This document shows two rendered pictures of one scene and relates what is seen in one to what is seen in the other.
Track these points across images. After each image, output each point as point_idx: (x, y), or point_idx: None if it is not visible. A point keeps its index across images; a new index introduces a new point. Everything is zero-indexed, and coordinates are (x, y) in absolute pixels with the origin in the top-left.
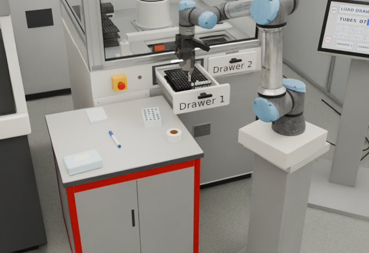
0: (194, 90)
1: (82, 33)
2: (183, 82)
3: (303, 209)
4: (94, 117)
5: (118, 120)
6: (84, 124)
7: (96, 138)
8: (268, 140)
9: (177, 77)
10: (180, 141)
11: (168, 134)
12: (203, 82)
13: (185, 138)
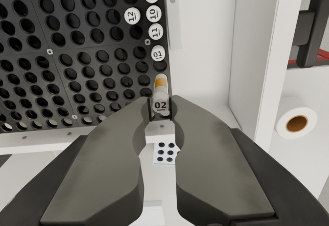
0: (282, 83)
1: None
2: (105, 79)
3: None
4: (152, 220)
5: (163, 188)
6: (163, 225)
7: None
8: None
9: (52, 97)
10: (303, 100)
11: (297, 137)
12: None
13: (297, 86)
